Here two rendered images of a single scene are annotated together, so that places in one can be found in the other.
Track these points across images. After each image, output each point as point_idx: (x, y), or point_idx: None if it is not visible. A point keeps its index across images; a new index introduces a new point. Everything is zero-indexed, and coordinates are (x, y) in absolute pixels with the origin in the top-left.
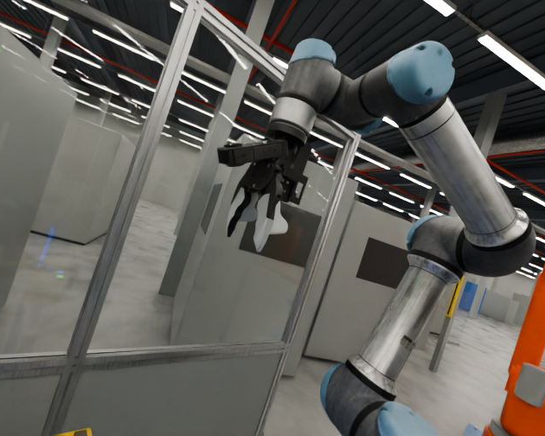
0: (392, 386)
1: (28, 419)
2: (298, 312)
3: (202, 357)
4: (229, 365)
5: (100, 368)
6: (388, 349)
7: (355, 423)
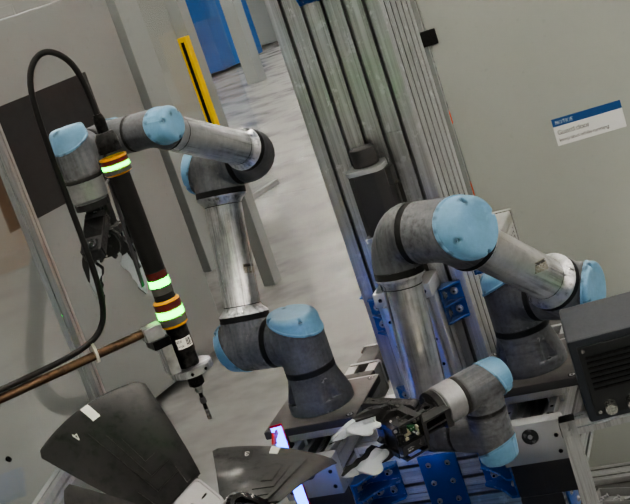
0: (261, 305)
1: None
2: None
3: (62, 492)
4: (84, 483)
5: None
6: (242, 284)
7: (261, 347)
